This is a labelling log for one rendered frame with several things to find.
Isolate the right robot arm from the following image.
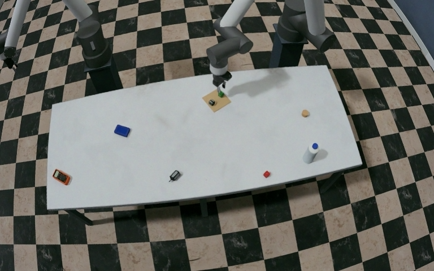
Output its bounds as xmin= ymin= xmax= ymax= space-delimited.
xmin=0 ymin=0 xmax=111 ymax=69

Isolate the tan flat mat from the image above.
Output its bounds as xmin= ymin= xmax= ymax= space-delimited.
xmin=202 ymin=89 xmax=231 ymax=112

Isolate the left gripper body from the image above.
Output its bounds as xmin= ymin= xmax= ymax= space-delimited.
xmin=210 ymin=64 xmax=232 ymax=87

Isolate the orange pocket multimeter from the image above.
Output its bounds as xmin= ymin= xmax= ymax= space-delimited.
xmin=53 ymin=169 xmax=70 ymax=186

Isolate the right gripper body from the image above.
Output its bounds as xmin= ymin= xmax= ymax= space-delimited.
xmin=0 ymin=52 xmax=14 ymax=69

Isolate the white bottle with blue cap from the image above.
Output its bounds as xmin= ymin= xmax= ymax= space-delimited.
xmin=303 ymin=142 xmax=319 ymax=164

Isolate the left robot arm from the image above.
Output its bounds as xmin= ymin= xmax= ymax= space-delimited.
xmin=206 ymin=0 xmax=336 ymax=69

